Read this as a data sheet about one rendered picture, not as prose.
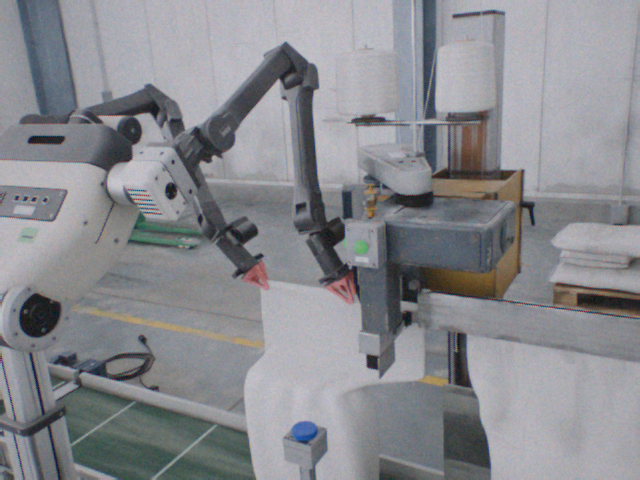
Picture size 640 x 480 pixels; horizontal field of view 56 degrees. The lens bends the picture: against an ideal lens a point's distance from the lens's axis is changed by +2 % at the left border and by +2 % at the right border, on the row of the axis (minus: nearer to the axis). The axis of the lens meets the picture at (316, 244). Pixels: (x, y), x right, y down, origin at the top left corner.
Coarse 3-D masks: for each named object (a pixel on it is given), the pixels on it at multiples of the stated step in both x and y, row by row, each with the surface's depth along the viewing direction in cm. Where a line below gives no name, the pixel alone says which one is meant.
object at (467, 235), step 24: (384, 216) 132; (408, 216) 129; (432, 216) 127; (456, 216) 126; (480, 216) 125; (504, 216) 127; (408, 240) 127; (432, 240) 124; (456, 240) 122; (480, 240) 119; (504, 240) 128; (384, 264) 131; (408, 264) 129; (432, 264) 126; (456, 264) 123; (480, 264) 121; (360, 288) 136; (384, 288) 133; (408, 288) 153; (384, 312) 134
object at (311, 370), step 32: (288, 288) 168; (320, 288) 163; (288, 320) 171; (320, 320) 165; (352, 320) 160; (416, 320) 150; (288, 352) 174; (320, 352) 168; (352, 352) 163; (416, 352) 153; (256, 384) 173; (288, 384) 167; (320, 384) 163; (352, 384) 160; (256, 416) 176; (288, 416) 169; (320, 416) 163; (352, 416) 160; (256, 448) 179; (352, 448) 162
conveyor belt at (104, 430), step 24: (72, 408) 247; (96, 408) 245; (120, 408) 244; (144, 408) 243; (72, 432) 230; (96, 432) 229; (120, 432) 228; (144, 432) 226; (168, 432) 225; (192, 432) 224; (216, 432) 223; (240, 432) 222; (96, 456) 214; (120, 456) 213; (144, 456) 212; (168, 456) 211; (192, 456) 210; (216, 456) 209; (240, 456) 208
